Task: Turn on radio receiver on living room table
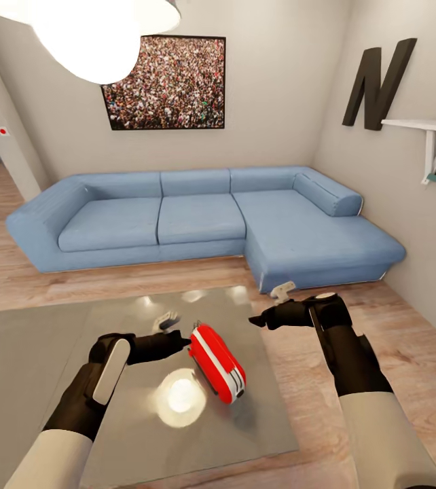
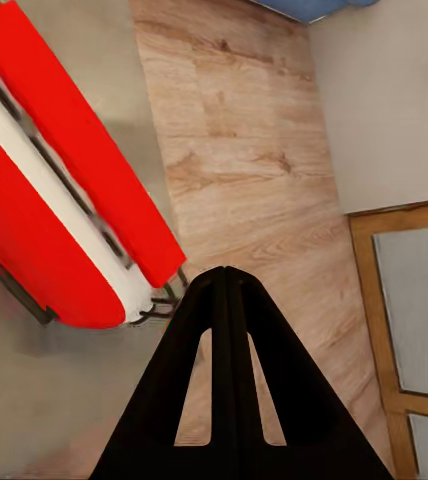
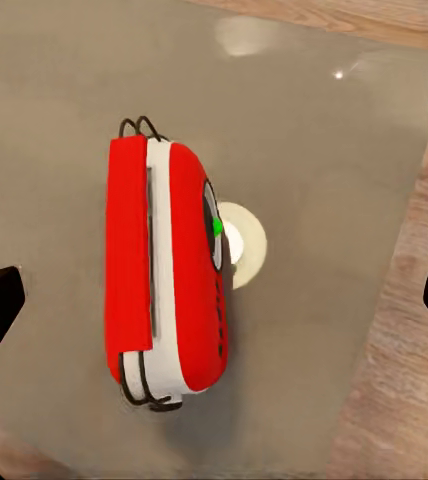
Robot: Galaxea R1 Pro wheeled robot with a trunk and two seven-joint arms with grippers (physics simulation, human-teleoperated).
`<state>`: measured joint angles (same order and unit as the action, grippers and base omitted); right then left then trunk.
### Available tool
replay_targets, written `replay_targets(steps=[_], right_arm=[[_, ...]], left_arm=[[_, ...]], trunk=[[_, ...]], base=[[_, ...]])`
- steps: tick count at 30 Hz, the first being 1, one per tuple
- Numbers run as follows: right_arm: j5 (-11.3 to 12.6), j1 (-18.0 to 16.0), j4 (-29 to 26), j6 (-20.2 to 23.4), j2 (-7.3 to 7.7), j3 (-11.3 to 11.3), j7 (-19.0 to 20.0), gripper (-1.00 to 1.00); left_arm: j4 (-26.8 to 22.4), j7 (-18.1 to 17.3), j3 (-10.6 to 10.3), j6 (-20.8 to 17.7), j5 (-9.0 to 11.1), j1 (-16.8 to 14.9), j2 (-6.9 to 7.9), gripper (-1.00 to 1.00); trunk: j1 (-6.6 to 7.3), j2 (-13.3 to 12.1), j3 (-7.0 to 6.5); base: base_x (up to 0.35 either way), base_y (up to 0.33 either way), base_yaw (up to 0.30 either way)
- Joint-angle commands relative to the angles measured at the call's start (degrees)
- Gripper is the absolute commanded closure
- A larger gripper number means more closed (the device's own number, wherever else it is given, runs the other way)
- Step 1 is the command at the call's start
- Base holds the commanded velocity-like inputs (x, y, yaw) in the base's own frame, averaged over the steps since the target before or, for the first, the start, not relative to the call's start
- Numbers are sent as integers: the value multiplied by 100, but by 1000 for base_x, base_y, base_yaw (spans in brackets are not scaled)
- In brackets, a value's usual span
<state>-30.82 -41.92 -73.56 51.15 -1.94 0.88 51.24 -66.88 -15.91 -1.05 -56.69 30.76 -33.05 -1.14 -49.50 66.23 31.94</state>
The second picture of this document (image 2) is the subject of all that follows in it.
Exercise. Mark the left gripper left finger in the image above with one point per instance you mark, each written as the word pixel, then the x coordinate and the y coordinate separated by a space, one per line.
pixel 142 445

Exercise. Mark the coffee table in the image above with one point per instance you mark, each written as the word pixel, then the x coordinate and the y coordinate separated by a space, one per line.
pixel 58 381

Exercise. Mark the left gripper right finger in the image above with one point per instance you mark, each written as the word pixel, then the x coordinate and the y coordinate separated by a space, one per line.
pixel 323 440

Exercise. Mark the door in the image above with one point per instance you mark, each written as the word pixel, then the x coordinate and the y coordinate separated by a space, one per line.
pixel 391 248

